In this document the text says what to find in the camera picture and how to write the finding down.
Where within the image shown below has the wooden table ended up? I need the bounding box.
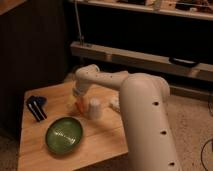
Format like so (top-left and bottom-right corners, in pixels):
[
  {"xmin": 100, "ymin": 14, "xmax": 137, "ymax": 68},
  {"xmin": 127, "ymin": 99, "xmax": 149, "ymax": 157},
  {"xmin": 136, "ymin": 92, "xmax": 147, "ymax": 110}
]
[{"xmin": 18, "ymin": 82, "xmax": 127, "ymax": 171}]

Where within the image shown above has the dark cabinet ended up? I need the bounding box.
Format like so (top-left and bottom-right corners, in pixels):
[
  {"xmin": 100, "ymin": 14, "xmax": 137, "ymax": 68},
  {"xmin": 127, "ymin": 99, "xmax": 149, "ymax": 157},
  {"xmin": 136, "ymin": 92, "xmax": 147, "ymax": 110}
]
[{"xmin": 0, "ymin": 0, "xmax": 68, "ymax": 138}]

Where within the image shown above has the green ceramic bowl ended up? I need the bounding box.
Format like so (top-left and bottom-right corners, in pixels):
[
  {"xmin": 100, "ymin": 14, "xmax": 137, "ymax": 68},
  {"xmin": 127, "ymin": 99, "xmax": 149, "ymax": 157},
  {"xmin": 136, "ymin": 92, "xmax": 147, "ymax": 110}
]
[{"xmin": 45, "ymin": 117, "xmax": 83, "ymax": 155}]

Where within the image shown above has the black cable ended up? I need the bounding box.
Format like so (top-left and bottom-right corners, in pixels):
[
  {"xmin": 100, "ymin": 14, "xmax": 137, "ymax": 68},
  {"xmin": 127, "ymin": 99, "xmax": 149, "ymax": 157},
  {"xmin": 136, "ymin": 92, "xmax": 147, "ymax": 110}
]
[{"xmin": 200, "ymin": 96, "xmax": 213, "ymax": 171}]

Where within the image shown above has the white paper cup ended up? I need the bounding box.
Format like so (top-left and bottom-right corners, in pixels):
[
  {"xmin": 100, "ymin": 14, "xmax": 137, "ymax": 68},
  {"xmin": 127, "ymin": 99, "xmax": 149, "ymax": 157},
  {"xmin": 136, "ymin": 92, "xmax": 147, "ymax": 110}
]
[{"xmin": 88, "ymin": 98, "xmax": 101, "ymax": 120}]

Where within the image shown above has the upper shelf with clutter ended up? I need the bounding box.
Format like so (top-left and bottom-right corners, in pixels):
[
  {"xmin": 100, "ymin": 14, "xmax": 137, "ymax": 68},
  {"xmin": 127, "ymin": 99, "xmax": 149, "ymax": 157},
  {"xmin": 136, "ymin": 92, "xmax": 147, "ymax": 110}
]
[{"xmin": 68, "ymin": 0, "xmax": 213, "ymax": 21}]

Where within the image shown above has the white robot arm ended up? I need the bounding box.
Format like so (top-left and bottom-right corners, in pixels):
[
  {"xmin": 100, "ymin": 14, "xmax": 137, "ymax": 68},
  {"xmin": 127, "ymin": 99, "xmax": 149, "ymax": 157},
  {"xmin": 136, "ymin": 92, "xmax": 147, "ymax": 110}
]
[{"xmin": 73, "ymin": 64, "xmax": 183, "ymax": 171}]

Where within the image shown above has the metal stand pole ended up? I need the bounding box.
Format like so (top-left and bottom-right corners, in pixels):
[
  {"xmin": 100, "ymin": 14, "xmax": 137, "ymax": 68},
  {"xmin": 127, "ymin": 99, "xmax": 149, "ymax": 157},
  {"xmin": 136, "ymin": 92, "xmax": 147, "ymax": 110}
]
[{"xmin": 74, "ymin": 0, "xmax": 84, "ymax": 45}]

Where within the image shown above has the long grey case with handle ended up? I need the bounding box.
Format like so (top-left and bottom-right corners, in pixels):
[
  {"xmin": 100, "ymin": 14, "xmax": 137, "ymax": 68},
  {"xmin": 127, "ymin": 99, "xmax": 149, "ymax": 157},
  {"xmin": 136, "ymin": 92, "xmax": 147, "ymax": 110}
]
[{"xmin": 70, "ymin": 42, "xmax": 213, "ymax": 82}]

